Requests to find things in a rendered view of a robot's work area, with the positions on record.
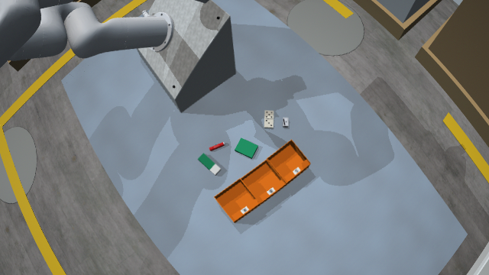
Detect white domino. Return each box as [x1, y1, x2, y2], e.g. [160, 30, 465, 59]
[264, 111, 274, 128]

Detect orange three-compartment tray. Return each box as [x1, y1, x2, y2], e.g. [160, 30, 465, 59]
[215, 140, 311, 223]

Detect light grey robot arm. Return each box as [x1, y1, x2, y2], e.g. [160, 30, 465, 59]
[0, 0, 173, 68]

